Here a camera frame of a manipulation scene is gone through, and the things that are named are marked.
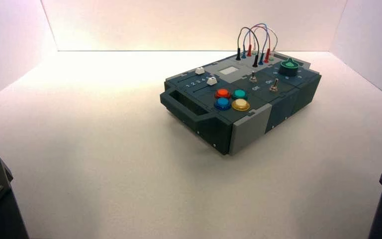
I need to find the white jumper cable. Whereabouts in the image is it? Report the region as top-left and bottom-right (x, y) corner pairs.
(252, 26), (279, 62)

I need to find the green rotary knob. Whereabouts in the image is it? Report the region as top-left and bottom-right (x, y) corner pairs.
(279, 58), (300, 78)

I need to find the blue round push button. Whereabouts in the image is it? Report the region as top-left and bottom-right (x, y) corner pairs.
(214, 98), (232, 111)

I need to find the blue jumper cable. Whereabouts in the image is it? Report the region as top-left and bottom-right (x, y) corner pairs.
(241, 23), (272, 66)

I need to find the black jumper cable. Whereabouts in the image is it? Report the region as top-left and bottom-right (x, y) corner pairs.
(235, 27), (261, 68)

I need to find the yellow round push button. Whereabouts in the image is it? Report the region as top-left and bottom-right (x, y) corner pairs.
(231, 99), (251, 112)

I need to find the dark blue grey control box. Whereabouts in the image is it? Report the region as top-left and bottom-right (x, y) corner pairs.
(159, 51), (322, 156)

